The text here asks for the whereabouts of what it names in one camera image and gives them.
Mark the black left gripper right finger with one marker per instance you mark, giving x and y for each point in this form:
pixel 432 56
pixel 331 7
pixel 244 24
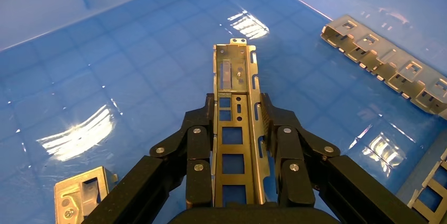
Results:
pixel 293 152

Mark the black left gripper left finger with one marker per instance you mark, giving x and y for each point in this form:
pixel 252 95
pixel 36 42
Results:
pixel 199 152

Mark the slotted metal channel part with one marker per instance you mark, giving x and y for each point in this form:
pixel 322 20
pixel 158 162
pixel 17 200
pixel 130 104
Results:
pixel 241 61

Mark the metal ladder-shaped part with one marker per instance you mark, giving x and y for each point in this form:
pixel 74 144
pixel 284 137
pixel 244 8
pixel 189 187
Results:
pixel 414 180
pixel 70 194

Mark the metal part with clip tabs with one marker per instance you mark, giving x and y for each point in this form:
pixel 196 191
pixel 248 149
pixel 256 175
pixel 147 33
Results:
pixel 387 53

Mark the blue plastic bin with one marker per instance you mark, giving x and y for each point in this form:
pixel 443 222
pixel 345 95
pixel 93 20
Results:
pixel 139 58

